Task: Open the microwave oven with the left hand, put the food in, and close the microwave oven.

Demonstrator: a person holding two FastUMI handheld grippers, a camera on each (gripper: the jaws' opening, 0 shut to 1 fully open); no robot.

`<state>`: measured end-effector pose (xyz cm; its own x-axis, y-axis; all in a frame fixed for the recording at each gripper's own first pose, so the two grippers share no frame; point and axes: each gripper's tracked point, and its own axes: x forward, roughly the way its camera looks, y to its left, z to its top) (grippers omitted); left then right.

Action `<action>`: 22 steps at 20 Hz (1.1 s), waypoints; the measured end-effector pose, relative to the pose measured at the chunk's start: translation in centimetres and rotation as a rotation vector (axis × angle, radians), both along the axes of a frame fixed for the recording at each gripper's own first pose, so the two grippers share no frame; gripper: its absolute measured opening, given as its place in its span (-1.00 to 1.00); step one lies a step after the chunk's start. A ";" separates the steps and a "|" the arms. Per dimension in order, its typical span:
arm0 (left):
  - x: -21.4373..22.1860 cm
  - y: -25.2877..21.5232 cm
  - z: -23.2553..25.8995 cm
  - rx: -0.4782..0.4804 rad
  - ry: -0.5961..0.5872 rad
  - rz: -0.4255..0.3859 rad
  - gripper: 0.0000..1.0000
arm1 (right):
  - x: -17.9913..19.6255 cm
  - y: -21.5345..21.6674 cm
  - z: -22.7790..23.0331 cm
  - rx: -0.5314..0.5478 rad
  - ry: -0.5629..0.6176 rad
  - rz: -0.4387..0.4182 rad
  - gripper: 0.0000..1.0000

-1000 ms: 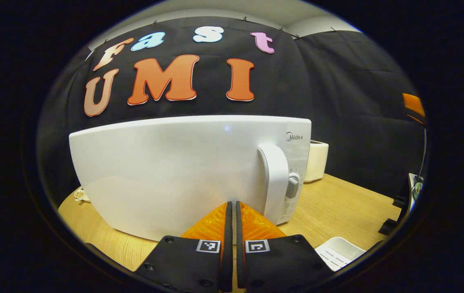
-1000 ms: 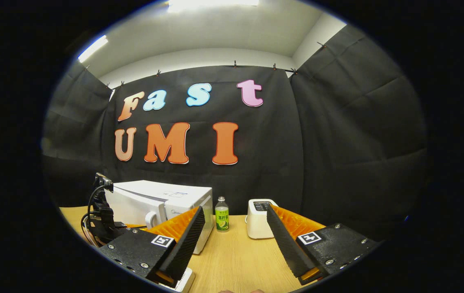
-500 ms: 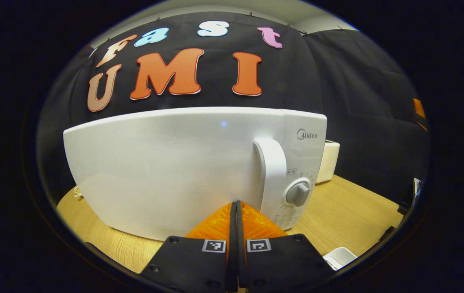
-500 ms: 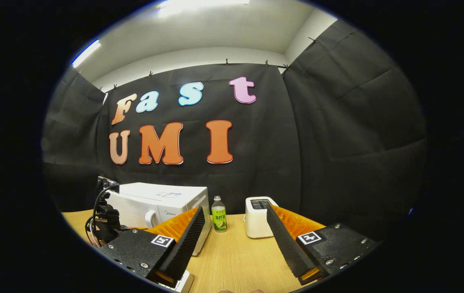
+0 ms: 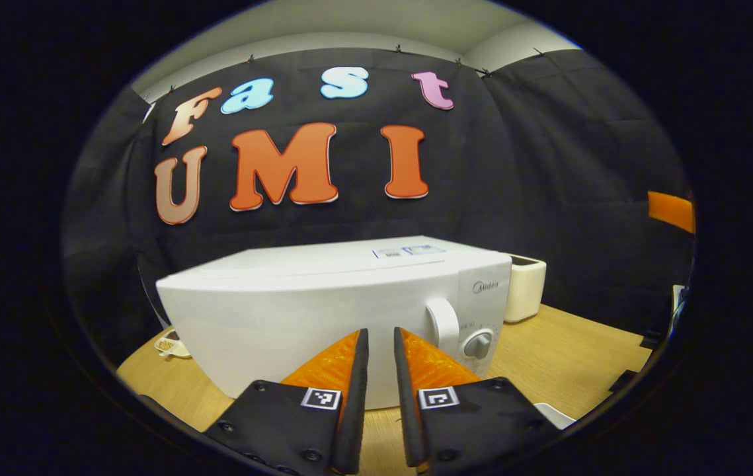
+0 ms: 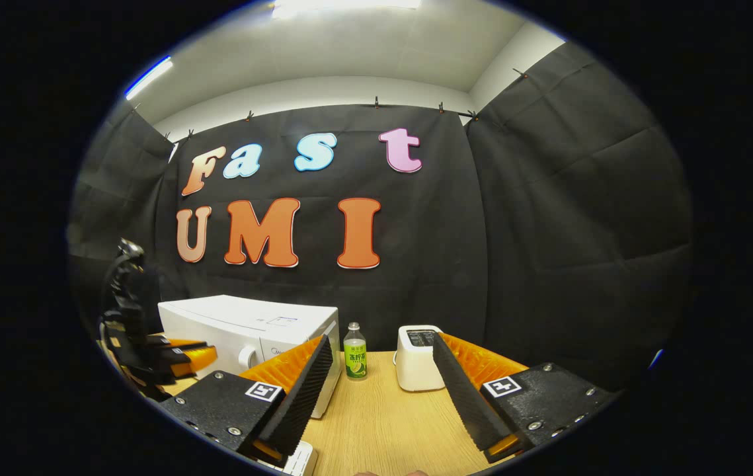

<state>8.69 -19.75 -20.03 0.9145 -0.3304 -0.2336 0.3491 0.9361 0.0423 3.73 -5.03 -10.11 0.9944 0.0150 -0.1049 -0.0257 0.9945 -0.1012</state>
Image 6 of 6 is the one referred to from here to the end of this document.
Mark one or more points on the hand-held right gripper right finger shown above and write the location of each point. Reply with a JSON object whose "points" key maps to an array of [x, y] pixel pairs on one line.
{"points": [[459, 390]]}

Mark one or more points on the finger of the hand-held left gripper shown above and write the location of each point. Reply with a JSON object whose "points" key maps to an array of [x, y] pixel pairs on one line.
{"points": [[198, 360], [181, 344]]}

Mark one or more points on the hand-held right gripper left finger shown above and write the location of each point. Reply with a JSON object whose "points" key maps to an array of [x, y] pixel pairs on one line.
{"points": [[303, 390]]}

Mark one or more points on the white microwave oven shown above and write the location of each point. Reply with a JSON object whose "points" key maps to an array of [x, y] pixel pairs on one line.
{"points": [[231, 317]]}

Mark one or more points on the white food tray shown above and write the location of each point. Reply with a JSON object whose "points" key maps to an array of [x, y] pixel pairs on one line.
{"points": [[300, 459]]}

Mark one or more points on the white toaster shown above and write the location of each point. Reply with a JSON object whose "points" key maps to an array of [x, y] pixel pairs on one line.
{"points": [[412, 363]]}

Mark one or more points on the green label drink bottle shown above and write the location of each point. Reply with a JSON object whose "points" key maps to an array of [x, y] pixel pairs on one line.
{"points": [[355, 357]]}

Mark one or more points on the black backdrop cloth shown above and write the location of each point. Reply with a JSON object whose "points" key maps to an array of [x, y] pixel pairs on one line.
{"points": [[515, 231]]}

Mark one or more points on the ceiling light panel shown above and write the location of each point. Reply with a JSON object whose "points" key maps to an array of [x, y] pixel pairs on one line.
{"points": [[343, 5]]}

